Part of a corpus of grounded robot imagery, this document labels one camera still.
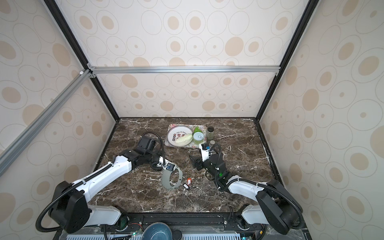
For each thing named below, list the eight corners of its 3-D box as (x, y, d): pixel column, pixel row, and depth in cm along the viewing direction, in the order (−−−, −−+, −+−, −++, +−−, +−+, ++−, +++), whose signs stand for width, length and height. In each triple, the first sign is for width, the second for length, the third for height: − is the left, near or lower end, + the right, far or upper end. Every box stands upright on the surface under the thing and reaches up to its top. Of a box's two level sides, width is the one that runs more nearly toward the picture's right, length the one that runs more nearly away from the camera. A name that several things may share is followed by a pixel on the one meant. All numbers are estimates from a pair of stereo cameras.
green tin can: (193, 144, 105) (193, 140, 101) (193, 136, 110) (193, 131, 105) (204, 144, 105) (204, 140, 101) (203, 136, 110) (204, 131, 105)
